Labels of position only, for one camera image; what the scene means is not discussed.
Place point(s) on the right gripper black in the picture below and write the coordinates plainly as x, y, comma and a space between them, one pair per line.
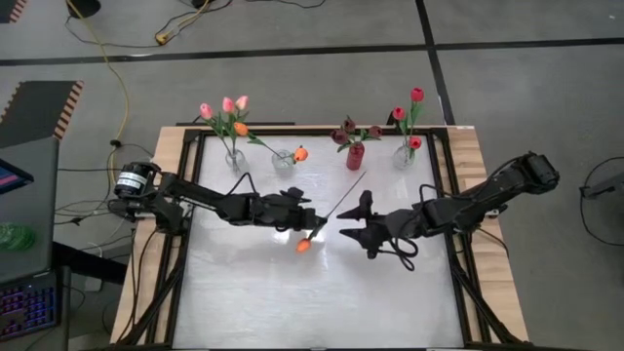
400, 222

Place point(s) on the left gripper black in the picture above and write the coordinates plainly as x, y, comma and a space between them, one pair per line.
278, 212

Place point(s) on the orange artificial tulip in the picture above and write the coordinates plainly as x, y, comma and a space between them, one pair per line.
303, 245
300, 154
241, 128

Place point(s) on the dark red artificial tulip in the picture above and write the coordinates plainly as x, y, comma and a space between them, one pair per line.
339, 136
374, 130
348, 124

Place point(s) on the pink artificial tulip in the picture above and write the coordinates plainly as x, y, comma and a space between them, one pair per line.
228, 105
206, 111
241, 102

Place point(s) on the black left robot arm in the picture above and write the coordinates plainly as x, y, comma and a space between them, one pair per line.
205, 195

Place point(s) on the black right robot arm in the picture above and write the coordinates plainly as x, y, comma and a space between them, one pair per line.
478, 197

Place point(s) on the clear diamond-cut glass vase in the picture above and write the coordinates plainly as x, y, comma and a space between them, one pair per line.
283, 165

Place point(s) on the red glass vase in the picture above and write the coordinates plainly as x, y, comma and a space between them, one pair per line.
355, 158

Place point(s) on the clear narrow-neck glass vase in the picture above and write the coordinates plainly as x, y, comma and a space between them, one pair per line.
401, 158

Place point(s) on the clear swirl-pattern glass vase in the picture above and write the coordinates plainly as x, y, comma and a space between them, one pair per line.
237, 166

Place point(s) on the black flat bar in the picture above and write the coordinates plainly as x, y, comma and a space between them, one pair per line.
273, 124

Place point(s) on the black desk foot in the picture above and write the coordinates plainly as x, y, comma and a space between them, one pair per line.
92, 265

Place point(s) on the black stand foot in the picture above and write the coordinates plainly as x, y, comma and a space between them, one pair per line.
604, 189

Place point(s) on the grey desk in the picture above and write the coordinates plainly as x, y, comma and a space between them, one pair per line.
29, 219

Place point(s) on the green plastic container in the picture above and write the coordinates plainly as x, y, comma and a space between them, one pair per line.
17, 237

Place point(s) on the large black foam mat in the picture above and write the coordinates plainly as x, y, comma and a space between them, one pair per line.
34, 112

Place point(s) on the backlit computer keyboard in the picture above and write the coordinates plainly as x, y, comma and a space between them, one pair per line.
27, 307

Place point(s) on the computer monitor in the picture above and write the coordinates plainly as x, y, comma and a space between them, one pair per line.
10, 178

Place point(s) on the black round stand base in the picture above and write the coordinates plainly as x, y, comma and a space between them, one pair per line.
84, 7

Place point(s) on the small black foam mat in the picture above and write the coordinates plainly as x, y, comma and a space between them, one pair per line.
7, 9

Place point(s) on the black bent bracket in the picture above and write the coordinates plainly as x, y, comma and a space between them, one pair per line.
394, 122

